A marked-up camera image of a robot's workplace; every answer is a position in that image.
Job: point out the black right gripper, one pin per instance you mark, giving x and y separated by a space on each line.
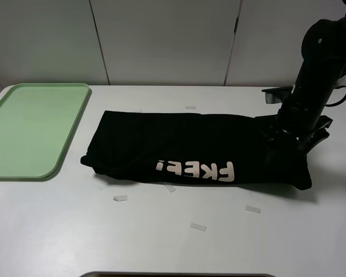
302 121

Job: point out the black short sleeve t-shirt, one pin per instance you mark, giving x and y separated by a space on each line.
194 149

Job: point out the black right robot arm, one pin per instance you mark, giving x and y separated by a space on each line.
324 63

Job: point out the light green plastic tray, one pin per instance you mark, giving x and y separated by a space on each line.
36 124

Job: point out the white tape marker near right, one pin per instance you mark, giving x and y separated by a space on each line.
252 209

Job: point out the white tape marker near centre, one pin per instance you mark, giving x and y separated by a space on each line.
198 227

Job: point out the white tape marker near left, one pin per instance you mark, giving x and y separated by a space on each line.
120 198

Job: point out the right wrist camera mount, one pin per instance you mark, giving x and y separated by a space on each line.
277 95

